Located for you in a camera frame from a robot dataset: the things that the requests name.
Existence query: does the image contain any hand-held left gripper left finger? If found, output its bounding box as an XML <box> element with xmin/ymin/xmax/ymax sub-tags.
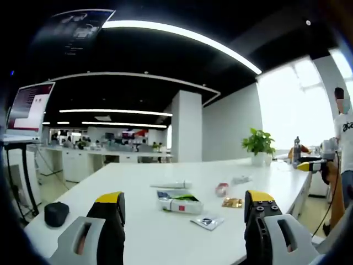
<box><xmin>49</xmin><ymin>191</ymin><xmax>126</xmax><ymax>265</ymax></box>

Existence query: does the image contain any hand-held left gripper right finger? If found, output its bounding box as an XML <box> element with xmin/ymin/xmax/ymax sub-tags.
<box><xmin>244</xmin><ymin>189</ymin><xmax>320</xmax><ymax>265</ymax></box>

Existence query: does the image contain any gold skincare sachet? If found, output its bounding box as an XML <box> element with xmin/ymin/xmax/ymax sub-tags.
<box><xmin>221</xmin><ymin>196</ymin><xmax>244</xmax><ymax>209</ymax></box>

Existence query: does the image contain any clear skincare sachet dark print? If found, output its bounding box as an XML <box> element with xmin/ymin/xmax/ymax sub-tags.
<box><xmin>190</xmin><ymin>212</ymin><xmax>225</xmax><ymax>231</ymax></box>

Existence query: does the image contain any small red-lidded skincare bottle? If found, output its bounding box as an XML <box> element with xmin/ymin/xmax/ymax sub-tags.
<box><xmin>215</xmin><ymin>182</ymin><xmax>230</xmax><ymax>198</ymax></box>

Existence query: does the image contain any white skincare tube red label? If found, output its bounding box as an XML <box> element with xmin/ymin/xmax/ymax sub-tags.
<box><xmin>157</xmin><ymin>198</ymin><xmax>204</xmax><ymax>215</ymax></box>

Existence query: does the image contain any white skincare tube red ring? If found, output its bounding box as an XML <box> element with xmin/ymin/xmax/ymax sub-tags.
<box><xmin>150</xmin><ymin>179</ymin><xmax>192</xmax><ymax>190</ymax></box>

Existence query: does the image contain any green black skincare sachet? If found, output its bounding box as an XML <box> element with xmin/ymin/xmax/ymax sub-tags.
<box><xmin>171</xmin><ymin>194</ymin><xmax>199</xmax><ymax>203</ymax></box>

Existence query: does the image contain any dark water bottle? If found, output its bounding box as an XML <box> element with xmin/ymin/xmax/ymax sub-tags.
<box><xmin>292</xmin><ymin>136</ymin><xmax>302</xmax><ymax>169</ymax></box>

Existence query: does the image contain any orange object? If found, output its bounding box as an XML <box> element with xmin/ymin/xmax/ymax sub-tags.
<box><xmin>288</xmin><ymin>145</ymin><xmax>312</xmax><ymax>161</ymax></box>

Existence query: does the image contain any large window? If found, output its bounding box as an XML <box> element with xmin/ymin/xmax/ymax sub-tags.
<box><xmin>256</xmin><ymin>57</ymin><xmax>336</xmax><ymax>151</ymax></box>

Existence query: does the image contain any green potted plant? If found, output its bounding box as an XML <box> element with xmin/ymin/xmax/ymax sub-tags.
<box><xmin>242</xmin><ymin>128</ymin><xmax>276</xmax><ymax>167</ymax></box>

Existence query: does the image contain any black case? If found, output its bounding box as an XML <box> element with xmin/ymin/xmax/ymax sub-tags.
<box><xmin>44</xmin><ymin>202</ymin><xmax>70</xmax><ymax>228</ymax></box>

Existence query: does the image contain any row of white office desks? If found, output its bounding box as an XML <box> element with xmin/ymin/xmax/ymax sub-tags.
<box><xmin>38</xmin><ymin>145</ymin><xmax>174</xmax><ymax>183</ymax></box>

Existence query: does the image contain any black monitor stand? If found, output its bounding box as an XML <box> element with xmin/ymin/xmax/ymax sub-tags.
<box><xmin>2</xmin><ymin>142</ymin><xmax>41</xmax><ymax>219</ymax></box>

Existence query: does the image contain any computer monitor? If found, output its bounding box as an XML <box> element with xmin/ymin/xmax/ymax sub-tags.
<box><xmin>7</xmin><ymin>82</ymin><xmax>56</xmax><ymax>133</ymax></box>

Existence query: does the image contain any long ceiling light strip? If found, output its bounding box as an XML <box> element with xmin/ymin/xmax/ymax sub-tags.
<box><xmin>101</xmin><ymin>19</ymin><xmax>263</xmax><ymax>75</ymax></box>

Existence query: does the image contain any black cable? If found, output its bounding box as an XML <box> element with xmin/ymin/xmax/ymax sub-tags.
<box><xmin>311</xmin><ymin>150</ymin><xmax>340</xmax><ymax>239</ymax></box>

